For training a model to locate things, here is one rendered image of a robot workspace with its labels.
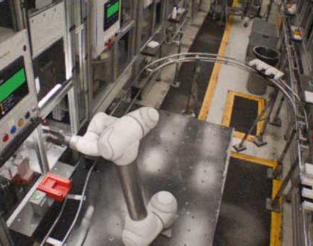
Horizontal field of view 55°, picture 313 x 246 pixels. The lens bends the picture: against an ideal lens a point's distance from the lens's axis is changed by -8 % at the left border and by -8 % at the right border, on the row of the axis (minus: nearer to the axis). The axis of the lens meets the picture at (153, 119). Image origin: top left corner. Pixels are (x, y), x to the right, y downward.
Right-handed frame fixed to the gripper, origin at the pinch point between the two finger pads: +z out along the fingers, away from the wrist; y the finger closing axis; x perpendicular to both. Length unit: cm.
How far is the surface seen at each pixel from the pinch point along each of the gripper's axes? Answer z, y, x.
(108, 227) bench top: -55, -35, 29
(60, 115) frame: 3.7, -3.5, -25.6
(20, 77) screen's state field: -20, 64, 33
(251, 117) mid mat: -140, -105, -218
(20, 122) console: -17, 41, 37
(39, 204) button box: -27, 0, 50
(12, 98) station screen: -19, 58, 40
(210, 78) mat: -74, -102, -289
